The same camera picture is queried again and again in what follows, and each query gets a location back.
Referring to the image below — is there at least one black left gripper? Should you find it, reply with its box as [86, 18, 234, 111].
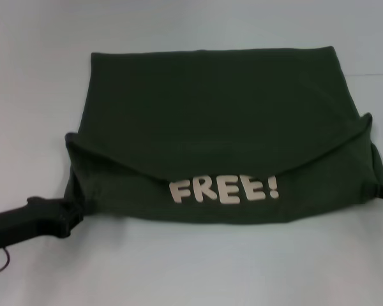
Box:
[0, 196, 86, 251]

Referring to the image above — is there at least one dark green shirt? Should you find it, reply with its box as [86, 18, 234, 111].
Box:
[64, 46, 383, 224]

